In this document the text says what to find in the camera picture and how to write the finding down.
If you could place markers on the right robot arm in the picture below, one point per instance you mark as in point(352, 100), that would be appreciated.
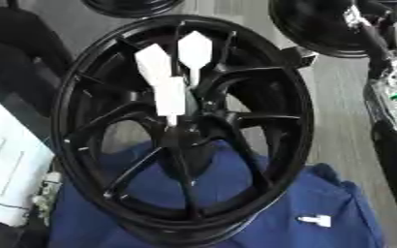
point(395, 155)

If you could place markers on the small silver metal part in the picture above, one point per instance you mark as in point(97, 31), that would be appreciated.
point(47, 193)

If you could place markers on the white flat panel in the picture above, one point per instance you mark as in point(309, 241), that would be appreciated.
point(7, 161)

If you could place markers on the black chair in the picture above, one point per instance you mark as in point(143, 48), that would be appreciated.
point(21, 55)

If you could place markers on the black spoked wheel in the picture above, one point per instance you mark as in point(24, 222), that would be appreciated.
point(176, 155)

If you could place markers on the black round wheel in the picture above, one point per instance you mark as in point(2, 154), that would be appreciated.
point(309, 27)
point(131, 7)

